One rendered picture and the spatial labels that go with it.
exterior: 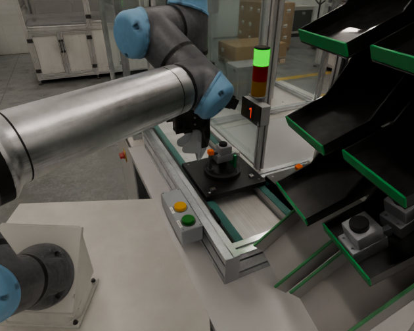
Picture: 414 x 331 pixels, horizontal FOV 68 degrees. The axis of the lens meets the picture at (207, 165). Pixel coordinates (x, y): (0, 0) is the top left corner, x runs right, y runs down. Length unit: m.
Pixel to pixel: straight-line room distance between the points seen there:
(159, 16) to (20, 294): 0.55
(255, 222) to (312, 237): 0.30
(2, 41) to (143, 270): 8.11
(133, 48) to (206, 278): 0.66
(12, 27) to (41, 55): 2.85
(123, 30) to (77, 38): 5.36
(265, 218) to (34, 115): 0.84
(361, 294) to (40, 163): 0.62
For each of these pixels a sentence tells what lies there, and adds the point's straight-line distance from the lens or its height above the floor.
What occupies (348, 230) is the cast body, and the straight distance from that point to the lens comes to 0.56.
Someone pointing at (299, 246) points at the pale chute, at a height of 1.05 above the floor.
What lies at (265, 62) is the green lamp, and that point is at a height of 1.37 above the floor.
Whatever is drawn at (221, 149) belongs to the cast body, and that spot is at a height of 1.08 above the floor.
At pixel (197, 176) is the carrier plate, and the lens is 1.14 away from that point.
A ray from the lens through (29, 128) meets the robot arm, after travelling 0.34.
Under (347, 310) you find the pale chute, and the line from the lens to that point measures 0.73.
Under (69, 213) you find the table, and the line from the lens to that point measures 1.25.
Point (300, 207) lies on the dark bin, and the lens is 0.67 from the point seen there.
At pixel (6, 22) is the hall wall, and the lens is 8.73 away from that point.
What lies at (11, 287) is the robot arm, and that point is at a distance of 0.68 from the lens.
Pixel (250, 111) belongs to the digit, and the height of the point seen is 1.20.
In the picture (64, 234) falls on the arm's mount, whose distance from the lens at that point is 0.85.
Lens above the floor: 1.61
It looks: 32 degrees down
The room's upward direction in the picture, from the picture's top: straight up
